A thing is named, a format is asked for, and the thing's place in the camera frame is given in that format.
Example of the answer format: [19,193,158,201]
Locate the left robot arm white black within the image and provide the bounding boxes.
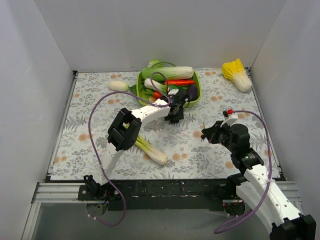
[84,89,190,200]

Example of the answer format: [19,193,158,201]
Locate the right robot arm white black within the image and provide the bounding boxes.
[201,121,317,240]

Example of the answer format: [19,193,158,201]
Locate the small red chili toy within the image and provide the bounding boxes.
[153,91,163,99]

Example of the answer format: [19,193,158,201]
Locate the purple eggplant toy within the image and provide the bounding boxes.
[186,84,198,102]

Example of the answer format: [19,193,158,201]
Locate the bok choy toy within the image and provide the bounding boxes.
[144,78,187,101]

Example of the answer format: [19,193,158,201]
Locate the green napa cabbage toy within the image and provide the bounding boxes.
[141,66,194,82]

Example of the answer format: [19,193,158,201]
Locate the celery stalk toy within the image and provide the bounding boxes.
[135,135,168,166]

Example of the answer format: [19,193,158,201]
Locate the green plastic basket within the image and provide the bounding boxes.
[134,70,202,108]

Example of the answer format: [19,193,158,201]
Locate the light green leaf toy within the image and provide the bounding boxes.
[147,59,164,68]

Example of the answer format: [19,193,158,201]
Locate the white radish toy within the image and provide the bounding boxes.
[108,80,137,92]

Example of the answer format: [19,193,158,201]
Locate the yellow white cabbage toy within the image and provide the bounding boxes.
[221,58,252,93]

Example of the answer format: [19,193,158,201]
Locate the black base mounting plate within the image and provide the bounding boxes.
[77,175,246,216]

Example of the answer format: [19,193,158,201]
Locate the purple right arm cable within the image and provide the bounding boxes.
[213,110,273,235]

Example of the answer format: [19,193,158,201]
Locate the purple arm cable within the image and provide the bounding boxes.
[213,110,273,235]
[87,71,176,227]

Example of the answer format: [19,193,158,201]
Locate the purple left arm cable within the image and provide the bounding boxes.
[87,71,176,227]

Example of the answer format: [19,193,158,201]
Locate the aluminium frame rail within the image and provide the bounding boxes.
[32,181,301,203]

